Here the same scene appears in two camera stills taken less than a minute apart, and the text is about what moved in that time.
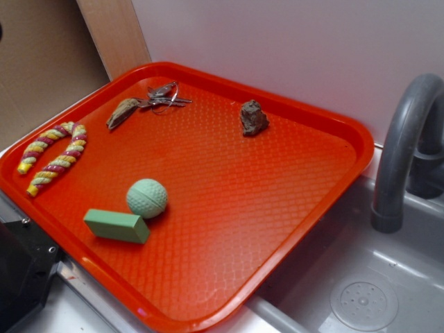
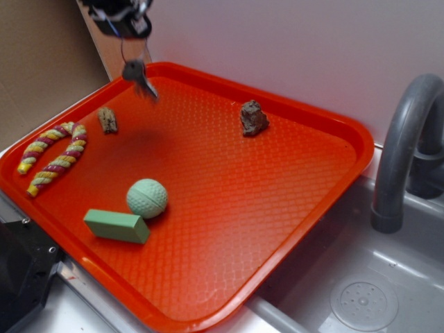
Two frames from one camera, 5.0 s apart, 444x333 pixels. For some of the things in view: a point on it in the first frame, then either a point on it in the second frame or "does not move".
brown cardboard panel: [48, 59] does not move
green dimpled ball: [147, 198] does not move
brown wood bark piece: [123, 109] to [107, 119]
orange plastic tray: [173, 192] does not move
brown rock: [252, 117] does not move
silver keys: [161, 98] to [134, 70]
